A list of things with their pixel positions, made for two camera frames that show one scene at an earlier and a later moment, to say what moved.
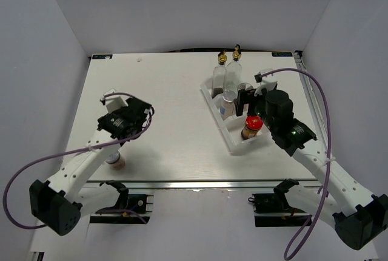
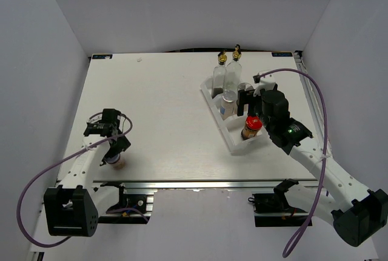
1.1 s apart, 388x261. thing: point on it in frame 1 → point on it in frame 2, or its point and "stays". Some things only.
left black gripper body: (139, 127) → (117, 147)
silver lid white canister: (246, 86) stays
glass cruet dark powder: (219, 73) stays
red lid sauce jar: (253, 124) stays
